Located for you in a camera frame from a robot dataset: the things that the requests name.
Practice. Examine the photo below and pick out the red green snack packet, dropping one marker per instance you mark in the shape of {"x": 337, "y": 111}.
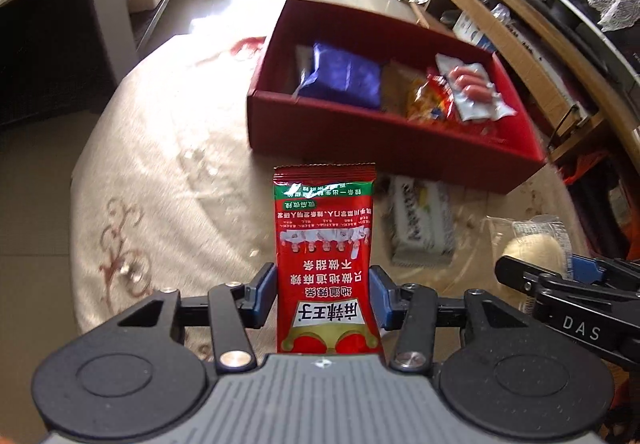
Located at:
{"x": 325, "y": 264}

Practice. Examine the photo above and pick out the blue white box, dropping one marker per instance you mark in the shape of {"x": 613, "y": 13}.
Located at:
{"x": 467, "y": 26}

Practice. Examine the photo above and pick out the clear orange snack packet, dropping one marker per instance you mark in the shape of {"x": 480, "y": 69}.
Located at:
{"x": 425, "y": 99}

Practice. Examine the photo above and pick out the clear sausage packet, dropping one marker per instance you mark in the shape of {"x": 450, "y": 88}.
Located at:
{"x": 470, "y": 84}

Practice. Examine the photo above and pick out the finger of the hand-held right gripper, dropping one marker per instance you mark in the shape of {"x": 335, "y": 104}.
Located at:
{"x": 520, "y": 271}
{"x": 585, "y": 269}

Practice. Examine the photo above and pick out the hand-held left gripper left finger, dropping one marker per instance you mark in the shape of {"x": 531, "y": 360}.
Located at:
{"x": 265, "y": 294}

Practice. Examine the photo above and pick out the blue snack packet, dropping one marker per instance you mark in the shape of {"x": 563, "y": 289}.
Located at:
{"x": 345, "y": 76}

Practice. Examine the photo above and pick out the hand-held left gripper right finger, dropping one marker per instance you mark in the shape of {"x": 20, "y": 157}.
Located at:
{"x": 382, "y": 296}

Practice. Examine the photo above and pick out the red cardboard box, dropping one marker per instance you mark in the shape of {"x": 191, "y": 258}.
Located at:
{"x": 375, "y": 144}

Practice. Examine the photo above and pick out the orange plastic bag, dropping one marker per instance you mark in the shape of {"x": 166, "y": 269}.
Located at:
{"x": 585, "y": 169}

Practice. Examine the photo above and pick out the dark coffee table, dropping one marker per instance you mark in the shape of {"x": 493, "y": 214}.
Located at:
{"x": 50, "y": 49}

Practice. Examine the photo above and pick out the clear bun packet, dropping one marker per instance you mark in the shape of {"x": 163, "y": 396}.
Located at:
{"x": 532, "y": 244}

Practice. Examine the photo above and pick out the white grey snack packet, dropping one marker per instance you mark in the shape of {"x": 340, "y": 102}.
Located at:
{"x": 420, "y": 224}

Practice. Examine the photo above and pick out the wooden television cabinet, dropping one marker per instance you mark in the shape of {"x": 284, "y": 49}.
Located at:
{"x": 525, "y": 44}

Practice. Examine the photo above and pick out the white set-top box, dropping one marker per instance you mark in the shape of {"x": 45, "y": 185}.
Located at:
{"x": 540, "y": 59}

